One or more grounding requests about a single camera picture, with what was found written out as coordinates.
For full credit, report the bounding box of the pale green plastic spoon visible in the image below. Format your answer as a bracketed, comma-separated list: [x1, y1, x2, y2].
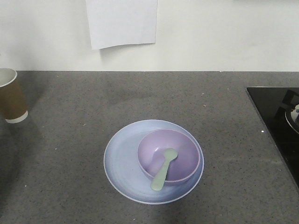
[151, 148, 178, 191]

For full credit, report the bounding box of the steel gas burner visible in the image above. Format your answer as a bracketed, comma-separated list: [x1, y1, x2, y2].
[285, 104, 299, 133]

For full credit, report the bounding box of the black gas stove top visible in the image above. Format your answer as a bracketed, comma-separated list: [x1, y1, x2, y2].
[247, 86, 299, 184]

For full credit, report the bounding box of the pale blue plate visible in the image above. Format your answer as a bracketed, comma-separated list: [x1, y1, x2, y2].
[104, 119, 204, 205]

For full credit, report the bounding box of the brown white cup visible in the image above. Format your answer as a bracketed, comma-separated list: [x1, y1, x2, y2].
[0, 68, 28, 124]

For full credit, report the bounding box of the white paper wall sheet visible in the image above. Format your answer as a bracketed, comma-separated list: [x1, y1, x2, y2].
[86, 0, 158, 49]

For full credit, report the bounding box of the purple plastic bowl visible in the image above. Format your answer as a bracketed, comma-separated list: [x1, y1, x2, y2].
[137, 129, 202, 186]

